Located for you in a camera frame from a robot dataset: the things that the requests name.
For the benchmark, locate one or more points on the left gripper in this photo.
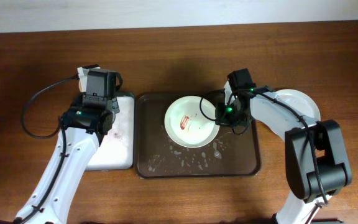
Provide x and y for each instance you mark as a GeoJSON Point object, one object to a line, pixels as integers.
{"type": "Point", "coordinates": [81, 103]}

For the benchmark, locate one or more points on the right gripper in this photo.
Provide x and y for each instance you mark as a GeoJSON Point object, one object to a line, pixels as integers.
{"type": "Point", "coordinates": [221, 119]}

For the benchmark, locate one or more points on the cream plate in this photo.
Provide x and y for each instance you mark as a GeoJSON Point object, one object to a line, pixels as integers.
{"type": "Point", "coordinates": [189, 122]}

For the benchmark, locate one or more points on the pale green plate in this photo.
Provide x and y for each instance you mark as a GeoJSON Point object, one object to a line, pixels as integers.
{"type": "Point", "coordinates": [297, 102]}

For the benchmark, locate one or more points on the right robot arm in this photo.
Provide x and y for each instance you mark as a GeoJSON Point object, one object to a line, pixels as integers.
{"type": "Point", "coordinates": [316, 162]}

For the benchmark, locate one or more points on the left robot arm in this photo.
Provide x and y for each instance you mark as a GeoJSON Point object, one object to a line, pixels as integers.
{"type": "Point", "coordinates": [80, 132]}

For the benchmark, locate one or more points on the white soapy tray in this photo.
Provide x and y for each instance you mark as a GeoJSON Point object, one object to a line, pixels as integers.
{"type": "Point", "coordinates": [116, 151]}

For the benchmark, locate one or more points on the dark brown tray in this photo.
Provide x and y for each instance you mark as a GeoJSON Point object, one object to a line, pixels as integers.
{"type": "Point", "coordinates": [157, 156]}

